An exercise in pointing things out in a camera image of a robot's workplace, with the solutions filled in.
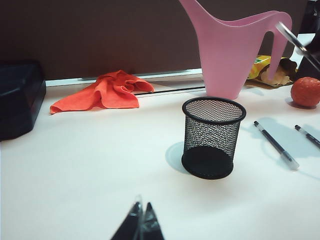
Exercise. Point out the pink plastic watering can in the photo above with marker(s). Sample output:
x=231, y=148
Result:
x=222, y=62

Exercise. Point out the black plastic box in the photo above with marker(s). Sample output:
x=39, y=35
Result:
x=17, y=100

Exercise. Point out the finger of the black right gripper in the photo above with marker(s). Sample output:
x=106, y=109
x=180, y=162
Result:
x=315, y=45

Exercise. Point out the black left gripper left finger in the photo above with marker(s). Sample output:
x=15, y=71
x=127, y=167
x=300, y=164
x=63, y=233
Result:
x=127, y=230

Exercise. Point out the brown desk partition panel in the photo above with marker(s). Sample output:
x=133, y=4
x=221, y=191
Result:
x=100, y=32

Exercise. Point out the orange fruit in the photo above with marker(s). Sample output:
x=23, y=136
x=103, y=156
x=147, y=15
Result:
x=305, y=92

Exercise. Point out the black mesh pen holder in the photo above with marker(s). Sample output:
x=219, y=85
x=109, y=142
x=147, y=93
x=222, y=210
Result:
x=207, y=167

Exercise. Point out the yellow snack bag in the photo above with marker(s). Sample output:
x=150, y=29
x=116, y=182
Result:
x=260, y=65

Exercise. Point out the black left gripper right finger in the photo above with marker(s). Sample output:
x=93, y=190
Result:
x=151, y=230

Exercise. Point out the black kettle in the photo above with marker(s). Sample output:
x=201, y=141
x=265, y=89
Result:
x=310, y=68

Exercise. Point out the orange cloth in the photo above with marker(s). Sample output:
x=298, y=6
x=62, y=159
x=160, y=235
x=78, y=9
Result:
x=110, y=97

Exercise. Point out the aluminium partition base rail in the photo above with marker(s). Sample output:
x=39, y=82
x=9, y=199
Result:
x=162, y=75

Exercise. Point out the black gel pen clear cap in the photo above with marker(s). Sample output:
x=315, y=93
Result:
x=310, y=137
x=290, y=35
x=272, y=142

